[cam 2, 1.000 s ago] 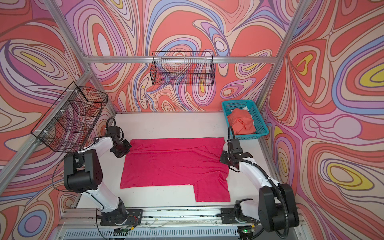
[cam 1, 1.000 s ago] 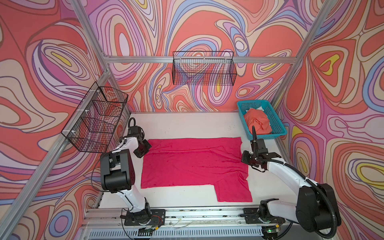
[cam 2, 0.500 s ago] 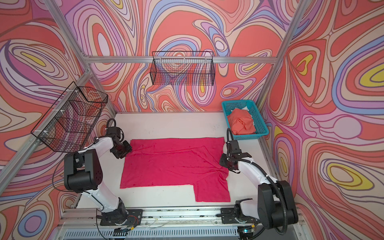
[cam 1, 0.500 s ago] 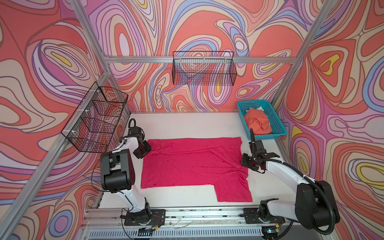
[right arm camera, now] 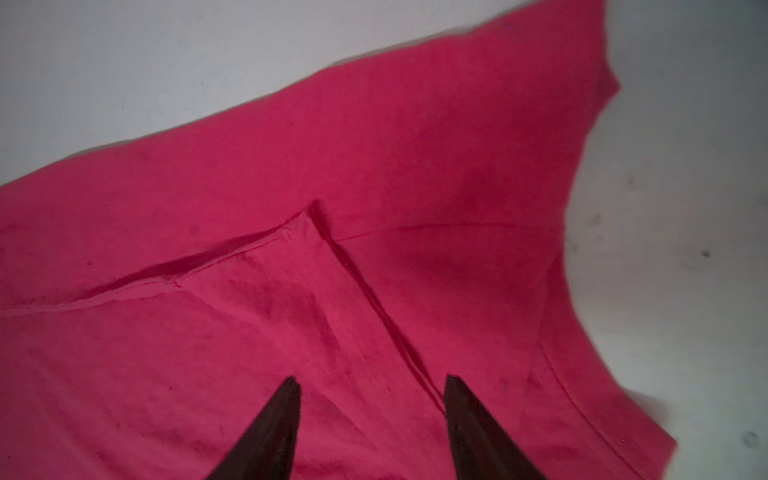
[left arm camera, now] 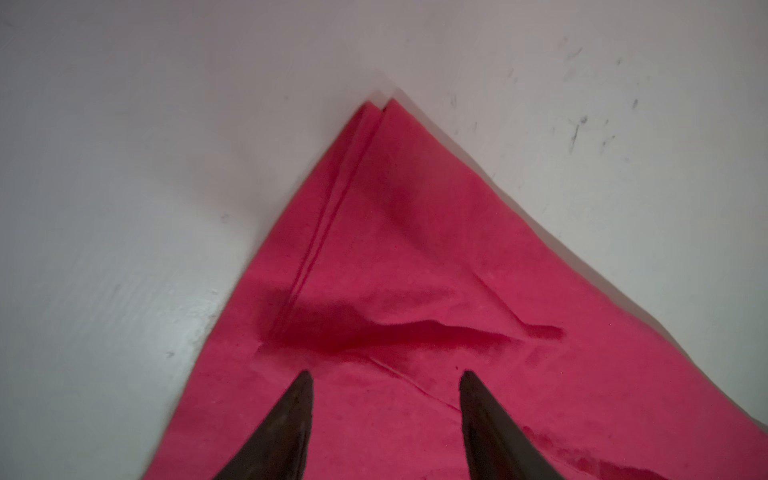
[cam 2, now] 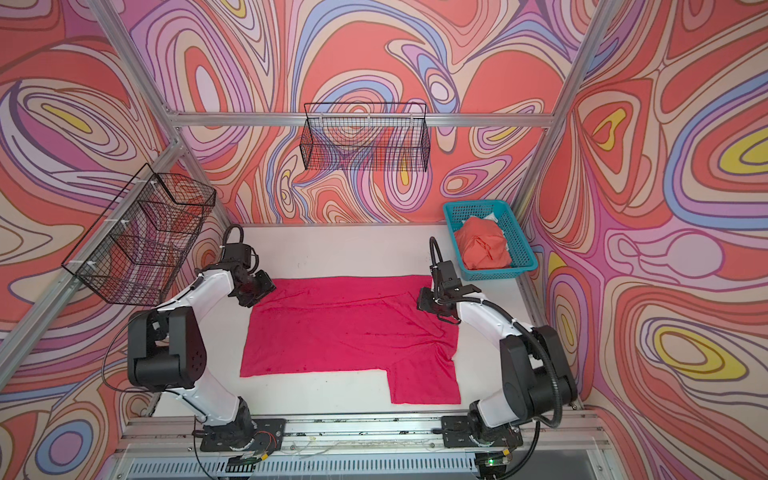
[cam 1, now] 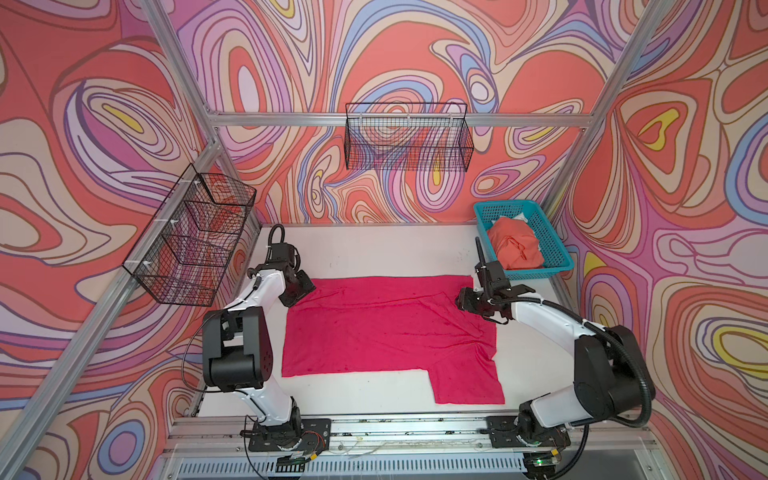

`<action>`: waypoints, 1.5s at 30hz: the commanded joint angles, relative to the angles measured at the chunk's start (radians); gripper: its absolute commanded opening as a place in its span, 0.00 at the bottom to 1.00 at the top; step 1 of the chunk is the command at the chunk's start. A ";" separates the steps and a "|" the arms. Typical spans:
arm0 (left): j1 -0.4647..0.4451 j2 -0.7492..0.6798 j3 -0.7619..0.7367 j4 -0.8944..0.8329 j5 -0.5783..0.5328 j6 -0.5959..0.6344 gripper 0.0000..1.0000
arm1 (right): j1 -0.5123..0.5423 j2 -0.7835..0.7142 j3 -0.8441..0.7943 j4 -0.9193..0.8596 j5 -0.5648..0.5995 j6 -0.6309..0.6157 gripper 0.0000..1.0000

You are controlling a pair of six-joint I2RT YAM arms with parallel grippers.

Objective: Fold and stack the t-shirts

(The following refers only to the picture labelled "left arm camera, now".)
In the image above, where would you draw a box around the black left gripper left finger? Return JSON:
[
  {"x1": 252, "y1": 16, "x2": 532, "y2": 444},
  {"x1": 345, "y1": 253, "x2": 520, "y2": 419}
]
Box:
[{"x1": 214, "y1": 370, "x2": 314, "y2": 480}]

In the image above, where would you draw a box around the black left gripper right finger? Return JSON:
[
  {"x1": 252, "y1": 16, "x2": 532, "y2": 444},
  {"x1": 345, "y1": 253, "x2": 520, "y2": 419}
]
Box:
[{"x1": 459, "y1": 370, "x2": 563, "y2": 480}]

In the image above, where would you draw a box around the magenta t shirt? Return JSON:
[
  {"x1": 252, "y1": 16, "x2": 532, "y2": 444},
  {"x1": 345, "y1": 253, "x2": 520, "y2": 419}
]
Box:
[{"x1": 145, "y1": 101, "x2": 767, "y2": 479}]

